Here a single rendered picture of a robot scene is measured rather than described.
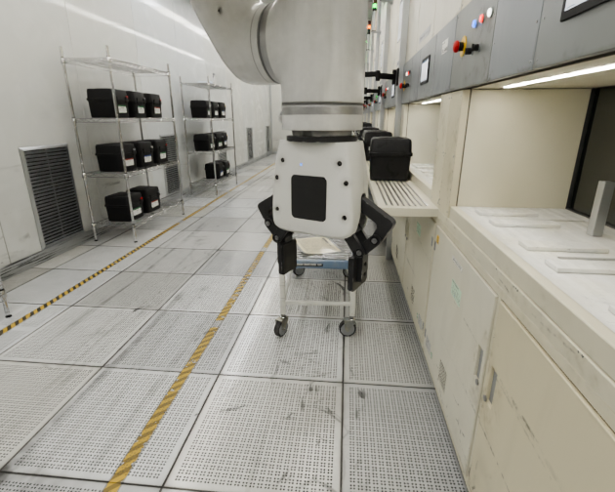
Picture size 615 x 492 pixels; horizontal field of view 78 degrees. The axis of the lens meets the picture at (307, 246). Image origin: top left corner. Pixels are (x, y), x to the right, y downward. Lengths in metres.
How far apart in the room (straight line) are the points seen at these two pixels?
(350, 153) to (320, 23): 0.11
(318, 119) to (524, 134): 1.34
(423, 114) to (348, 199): 2.72
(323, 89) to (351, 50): 0.04
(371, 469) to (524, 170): 1.23
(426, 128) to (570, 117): 1.52
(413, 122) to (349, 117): 2.69
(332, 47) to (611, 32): 0.54
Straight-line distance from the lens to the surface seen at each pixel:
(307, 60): 0.38
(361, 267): 0.42
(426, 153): 3.10
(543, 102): 1.69
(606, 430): 0.79
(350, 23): 0.39
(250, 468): 1.59
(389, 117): 4.56
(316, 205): 0.40
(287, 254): 0.46
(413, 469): 1.61
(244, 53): 0.43
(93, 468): 1.75
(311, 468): 1.57
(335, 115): 0.38
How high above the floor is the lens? 1.18
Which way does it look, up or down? 19 degrees down
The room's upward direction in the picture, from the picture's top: straight up
